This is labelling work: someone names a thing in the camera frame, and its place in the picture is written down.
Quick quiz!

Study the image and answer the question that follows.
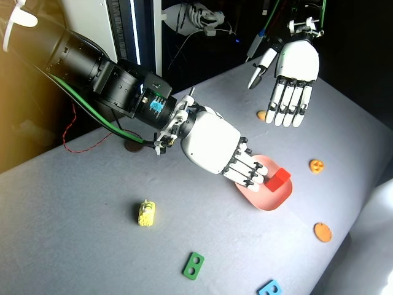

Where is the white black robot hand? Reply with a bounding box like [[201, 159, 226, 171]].
[[247, 38, 321, 128], [181, 109, 270, 193]]

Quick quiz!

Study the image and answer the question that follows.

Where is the green cable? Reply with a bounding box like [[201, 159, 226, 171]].
[[49, 73, 145, 145], [263, 0, 327, 30]]

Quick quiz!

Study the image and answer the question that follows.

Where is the pink square bowl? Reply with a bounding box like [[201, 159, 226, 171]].
[[235, 154, 294, 212]]

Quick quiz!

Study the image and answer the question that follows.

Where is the blue flat two-hole block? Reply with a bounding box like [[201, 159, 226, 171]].
[[257, 279, 283, 295]]

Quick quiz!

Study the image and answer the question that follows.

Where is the silver cable adapter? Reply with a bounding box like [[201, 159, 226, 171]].
[[245, 29, 267, 62]]

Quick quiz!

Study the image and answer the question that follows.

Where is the dark chocolate round cookie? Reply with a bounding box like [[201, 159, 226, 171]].
[[124, 140, 144, 153]]

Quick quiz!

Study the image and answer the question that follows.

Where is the orange-brown round cookie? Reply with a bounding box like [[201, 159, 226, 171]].
[[313, 222, 333, 243]]

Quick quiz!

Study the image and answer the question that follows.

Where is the red block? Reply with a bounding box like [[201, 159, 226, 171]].
[[264, 167, 292, 193]]

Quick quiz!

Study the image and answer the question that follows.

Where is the grey table cloth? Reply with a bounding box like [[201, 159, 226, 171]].
[[0, 49, 393, 295]]

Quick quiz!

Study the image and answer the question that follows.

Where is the white spare robot hand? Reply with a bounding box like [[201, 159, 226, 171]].
[[161, 2, 225, 37]]

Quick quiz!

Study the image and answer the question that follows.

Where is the red wire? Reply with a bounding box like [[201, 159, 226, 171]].
[[63, 101, 145, 154]]

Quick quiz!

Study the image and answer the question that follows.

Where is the yellow toy corn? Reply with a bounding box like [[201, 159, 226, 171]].
[[137, 199, 157, 227]]

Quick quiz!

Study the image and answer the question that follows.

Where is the green flat two-hole block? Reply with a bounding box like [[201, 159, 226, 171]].
[[182, 251, 206, 281]]

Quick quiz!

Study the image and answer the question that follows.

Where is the white robot torso column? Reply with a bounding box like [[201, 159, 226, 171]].
[[60, 0, 163, 77]]

